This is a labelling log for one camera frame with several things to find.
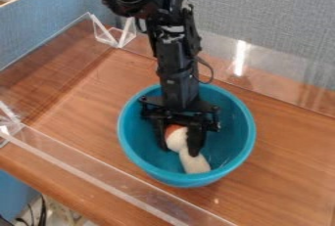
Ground blue plastic bowl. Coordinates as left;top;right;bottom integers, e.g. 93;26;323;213
117;84;256;188

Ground white brown toy mushroom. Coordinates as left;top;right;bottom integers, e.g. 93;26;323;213
165;124;211;174

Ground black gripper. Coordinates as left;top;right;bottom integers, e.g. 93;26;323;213
140;96;221;157

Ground clear acrylic back barrier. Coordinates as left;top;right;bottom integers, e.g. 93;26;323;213
122;11;335;118

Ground clear acrylic front barrier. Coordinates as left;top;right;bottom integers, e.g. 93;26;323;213
0;124;237;226

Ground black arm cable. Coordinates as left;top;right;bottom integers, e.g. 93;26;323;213
195;57;216;85

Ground black floor cables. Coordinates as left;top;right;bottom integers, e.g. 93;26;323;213
0;194;50;226

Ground clear acrylic corner bracket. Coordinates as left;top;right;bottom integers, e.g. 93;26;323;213
89;14;138;48

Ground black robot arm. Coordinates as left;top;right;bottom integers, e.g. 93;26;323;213
102;0;220;157

